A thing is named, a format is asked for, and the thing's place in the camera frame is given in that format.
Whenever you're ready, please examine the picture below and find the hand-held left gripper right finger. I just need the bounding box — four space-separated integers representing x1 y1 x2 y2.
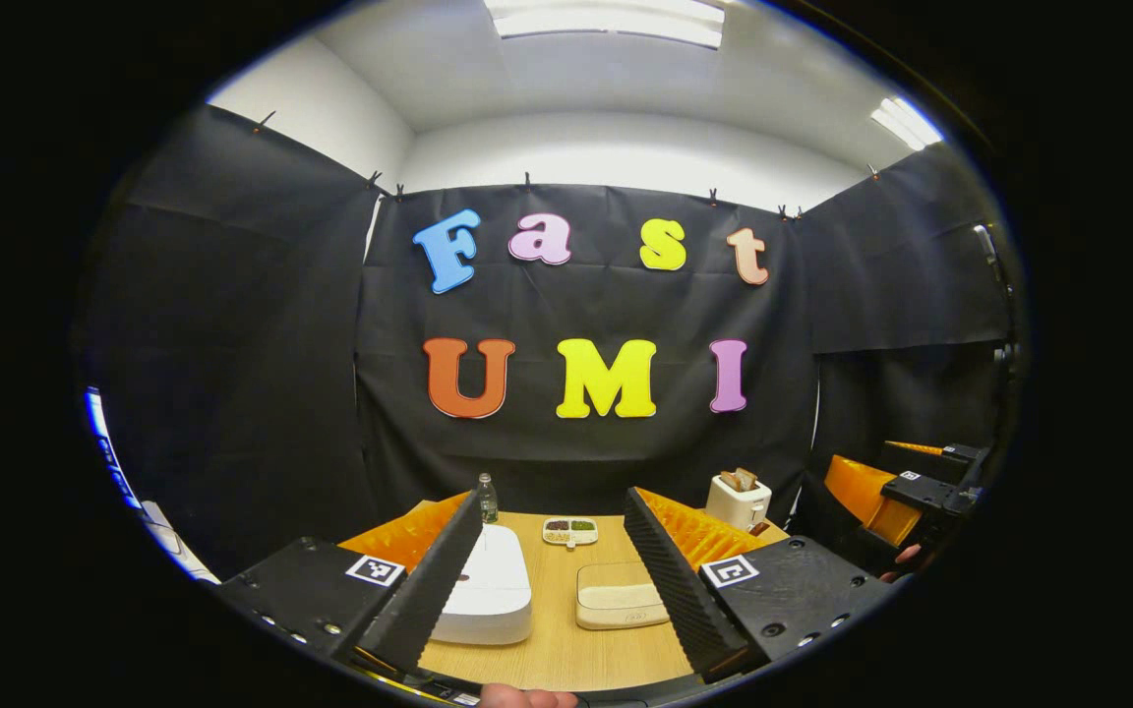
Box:
623 487 894 686

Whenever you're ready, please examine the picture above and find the blue white printed box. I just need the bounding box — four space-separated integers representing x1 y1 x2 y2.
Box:
85 388 223 586

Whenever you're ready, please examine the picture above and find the small ceiling light panel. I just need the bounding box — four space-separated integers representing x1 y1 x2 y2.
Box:
869 95 946 151

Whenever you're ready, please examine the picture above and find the white divided grain tray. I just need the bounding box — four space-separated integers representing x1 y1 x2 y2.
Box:
541 517 600 550

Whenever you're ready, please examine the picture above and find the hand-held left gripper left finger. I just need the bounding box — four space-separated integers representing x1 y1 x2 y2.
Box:
217 490 485 679

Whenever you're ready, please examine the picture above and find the white rice cooker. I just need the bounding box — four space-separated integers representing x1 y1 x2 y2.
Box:
429 523 534 647

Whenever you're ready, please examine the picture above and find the large ceiling light panel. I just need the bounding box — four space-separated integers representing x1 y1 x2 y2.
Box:
483 0 727 50

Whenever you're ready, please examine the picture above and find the white toaster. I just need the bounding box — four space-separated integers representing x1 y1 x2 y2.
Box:
705 470 773 533

